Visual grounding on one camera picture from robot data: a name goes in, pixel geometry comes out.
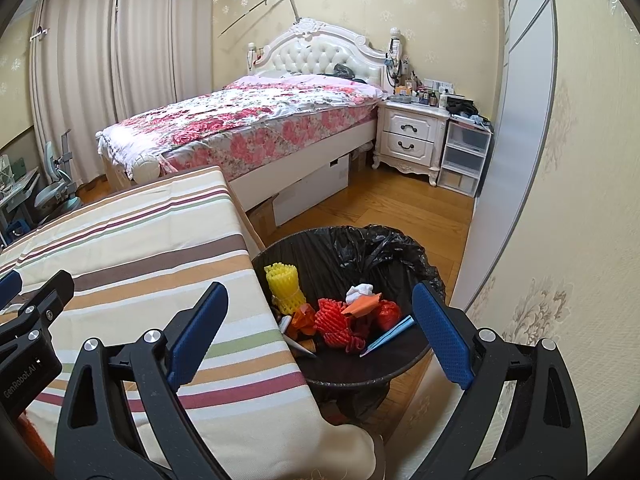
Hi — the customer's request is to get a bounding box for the beige striped curtain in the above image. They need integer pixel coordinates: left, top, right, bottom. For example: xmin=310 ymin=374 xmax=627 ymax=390
xmin=30 ymin=0 xmax=121 ymax=187
xmin=114 ymin=0 xmax=216 ymax=122

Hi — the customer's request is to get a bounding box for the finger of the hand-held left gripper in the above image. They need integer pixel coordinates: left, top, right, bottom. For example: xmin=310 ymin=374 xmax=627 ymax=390
xmin=0 ymin=270 xmax=76 ymax=362
xmin=0 ymin=270 xmax=24 ymax=307

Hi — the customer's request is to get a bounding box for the white box under bed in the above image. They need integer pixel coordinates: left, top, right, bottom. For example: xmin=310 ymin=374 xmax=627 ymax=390
xmin=272 ymin=152 xmax=351 ymax=227

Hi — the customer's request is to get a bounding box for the clear plastic drawer unit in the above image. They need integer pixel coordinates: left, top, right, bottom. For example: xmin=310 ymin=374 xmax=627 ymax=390
xmin=436 ymin=119 xmax=494 ymax=199

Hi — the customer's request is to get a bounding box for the orange paper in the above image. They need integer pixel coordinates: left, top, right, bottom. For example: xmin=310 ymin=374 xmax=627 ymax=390
xmin=343 ymin=295 xmax=382 ymax=319

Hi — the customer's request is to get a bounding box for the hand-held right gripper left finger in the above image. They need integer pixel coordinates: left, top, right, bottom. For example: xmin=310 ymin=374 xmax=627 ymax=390
xmin=54 ymin=281 xmax=237 ymax=480

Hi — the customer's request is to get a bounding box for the brown cardboard box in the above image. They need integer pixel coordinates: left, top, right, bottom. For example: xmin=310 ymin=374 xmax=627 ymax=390
xmin=247 ymin=195 xmax=279 ymax=249

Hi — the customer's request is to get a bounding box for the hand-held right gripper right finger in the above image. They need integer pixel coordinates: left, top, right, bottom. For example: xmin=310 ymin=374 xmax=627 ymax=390
xmin=411 ymin=281 xmax=587 ymax=480

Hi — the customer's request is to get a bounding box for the white sliding door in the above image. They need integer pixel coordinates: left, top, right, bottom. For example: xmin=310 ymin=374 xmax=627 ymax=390
xmin=450 ymin=0 xmax=559 ymax=312

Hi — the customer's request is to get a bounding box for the white paper piece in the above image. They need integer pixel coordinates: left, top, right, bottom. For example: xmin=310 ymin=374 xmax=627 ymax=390
xmin=279 ymin=315 xmax=319 ymax=360

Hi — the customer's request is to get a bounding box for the pink floral bedspread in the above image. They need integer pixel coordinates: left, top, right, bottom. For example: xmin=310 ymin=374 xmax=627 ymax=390
xmin=97 ymin=74 xmax=388 ymax=181

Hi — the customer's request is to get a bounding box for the striped tablecloth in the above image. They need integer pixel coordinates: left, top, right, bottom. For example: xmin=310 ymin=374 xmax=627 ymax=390
xmin=0 ymin=165 xmax=379 ymax=480

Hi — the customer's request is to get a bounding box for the clutter of small bottles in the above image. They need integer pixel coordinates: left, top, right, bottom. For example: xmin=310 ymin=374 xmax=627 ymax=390
xmin=392 ymin=72 xmax=456 ymax=109

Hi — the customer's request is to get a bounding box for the yellow foam fruit net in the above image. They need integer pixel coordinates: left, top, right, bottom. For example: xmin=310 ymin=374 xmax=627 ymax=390
xmin=264 ymin=262 xmax=307 ymax=317

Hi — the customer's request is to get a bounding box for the cluttered study desk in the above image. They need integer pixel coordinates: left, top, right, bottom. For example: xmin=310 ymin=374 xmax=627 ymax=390
xmin=0 ymin=152 xmax=41 ymax=246

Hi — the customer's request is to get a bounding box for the white two-drawer nightstand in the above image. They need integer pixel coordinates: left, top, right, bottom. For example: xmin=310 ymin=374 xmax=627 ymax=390
xmin=371 ymin=99 xmax=451 ymax=186

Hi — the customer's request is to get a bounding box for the white device on bedpost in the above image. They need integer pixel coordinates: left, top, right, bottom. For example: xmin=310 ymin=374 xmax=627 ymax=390
xmin=385 ymin=27 xmax=404 ymax=86

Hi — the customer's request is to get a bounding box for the red foam fruit net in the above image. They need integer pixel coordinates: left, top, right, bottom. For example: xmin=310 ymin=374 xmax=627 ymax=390
xmin=315 ymin=298 xmax=369 ymax=357

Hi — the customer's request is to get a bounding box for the white tufted bed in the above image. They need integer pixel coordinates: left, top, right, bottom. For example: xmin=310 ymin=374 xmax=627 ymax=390
xmin=96 ymin=19 xmax=396 ymax=214

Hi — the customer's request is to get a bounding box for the orange wrapper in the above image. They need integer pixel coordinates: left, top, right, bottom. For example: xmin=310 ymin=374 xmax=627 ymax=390
xmin=291 ymin=306 xmax=319 ymax=337

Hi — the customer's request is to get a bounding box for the pile of black clothes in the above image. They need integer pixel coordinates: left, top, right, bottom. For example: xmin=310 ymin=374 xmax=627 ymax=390
xmin=445 ymin=96 xmax=479 ymax=116

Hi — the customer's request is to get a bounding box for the blue paper card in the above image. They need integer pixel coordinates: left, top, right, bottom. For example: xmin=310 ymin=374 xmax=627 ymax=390
xmin=359 ymin=315 xmax=416 ymax=359

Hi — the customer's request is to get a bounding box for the grey blue desk chair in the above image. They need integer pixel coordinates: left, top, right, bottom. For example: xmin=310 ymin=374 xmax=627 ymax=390
xmin=32 ymin=130 xmax=84 ymax=221

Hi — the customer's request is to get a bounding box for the bin with black bag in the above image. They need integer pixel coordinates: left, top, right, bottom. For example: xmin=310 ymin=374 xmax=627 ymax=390
xmin=250 ymin=225 xmax=447 ymax=423

